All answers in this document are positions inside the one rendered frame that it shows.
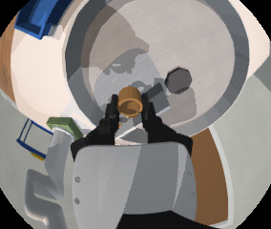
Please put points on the blue crate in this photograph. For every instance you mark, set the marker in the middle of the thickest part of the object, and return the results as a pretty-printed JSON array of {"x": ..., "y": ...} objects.
[{"x": 30, "y": 19}]

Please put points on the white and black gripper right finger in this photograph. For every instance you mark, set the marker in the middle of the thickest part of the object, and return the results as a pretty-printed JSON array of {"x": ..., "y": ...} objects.
[{"x": 153, "y": 125}]

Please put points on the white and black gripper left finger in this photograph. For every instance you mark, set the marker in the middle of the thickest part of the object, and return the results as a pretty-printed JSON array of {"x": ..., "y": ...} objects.
[{"x": 104, "y": 133}]

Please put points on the grey round turntable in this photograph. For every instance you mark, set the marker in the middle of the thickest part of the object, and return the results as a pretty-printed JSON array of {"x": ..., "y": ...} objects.
[{"x": 153, "y": 45}]

